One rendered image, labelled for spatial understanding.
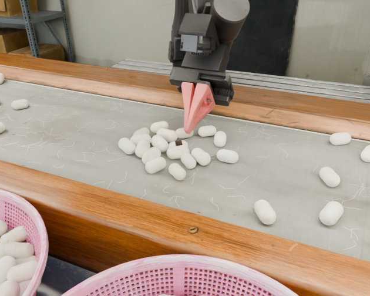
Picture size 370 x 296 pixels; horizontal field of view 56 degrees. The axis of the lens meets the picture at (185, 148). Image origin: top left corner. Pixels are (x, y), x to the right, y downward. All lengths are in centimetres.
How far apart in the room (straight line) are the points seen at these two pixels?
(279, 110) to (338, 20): 188
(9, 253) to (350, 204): 40
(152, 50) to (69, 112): 216
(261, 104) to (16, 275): 48
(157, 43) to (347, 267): 256
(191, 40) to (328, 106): 30
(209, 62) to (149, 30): 225
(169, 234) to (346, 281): 17
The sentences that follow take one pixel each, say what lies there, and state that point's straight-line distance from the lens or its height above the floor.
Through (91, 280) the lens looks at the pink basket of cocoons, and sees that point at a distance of 33.
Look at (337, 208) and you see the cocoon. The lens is 44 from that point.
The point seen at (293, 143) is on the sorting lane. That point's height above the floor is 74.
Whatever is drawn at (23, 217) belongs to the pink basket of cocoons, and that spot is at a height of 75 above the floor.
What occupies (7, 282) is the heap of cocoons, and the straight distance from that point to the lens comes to 39.
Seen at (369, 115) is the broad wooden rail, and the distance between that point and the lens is 69.
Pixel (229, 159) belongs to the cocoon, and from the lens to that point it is 51.
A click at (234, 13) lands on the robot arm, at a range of 56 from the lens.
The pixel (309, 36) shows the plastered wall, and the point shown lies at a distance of 252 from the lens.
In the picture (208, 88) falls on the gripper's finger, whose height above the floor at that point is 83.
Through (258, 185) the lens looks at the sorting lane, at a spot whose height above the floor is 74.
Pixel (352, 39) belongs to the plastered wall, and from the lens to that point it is 253.
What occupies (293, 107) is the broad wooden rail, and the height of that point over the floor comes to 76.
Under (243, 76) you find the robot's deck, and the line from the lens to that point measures 112.
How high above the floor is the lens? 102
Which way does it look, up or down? 30 degrees down
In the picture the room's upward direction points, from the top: straight up
